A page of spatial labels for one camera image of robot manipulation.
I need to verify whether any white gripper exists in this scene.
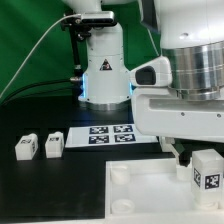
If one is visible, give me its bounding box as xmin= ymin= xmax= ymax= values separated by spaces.
xmin=132 ymin=87 xmax=224 ymax=166

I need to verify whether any white square table top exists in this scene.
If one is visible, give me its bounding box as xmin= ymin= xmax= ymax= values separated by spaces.
xmin=105 ymin=159 xmax=224 ymax=224

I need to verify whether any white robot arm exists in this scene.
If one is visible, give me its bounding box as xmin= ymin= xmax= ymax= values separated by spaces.
xmin=63 ymin=0 xmax=224 ymax=143

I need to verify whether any white sheet with markers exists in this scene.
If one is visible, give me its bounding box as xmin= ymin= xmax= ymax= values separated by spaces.
xmin=66 ymin=124 xmax=158 ymax=148

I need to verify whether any black cables bundle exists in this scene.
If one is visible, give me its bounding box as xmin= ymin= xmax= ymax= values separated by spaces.
xmin=0 ymin=78 xmax=83 ymax=107

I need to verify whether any black camera on stand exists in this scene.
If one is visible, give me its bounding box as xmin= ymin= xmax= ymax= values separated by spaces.
xmin=60 ymin=11 xmax=117 ymax=98

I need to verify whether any white camera cable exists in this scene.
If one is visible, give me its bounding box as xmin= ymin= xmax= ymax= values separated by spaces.
xmin=0 ymin=0 xmax=161 ymax=101

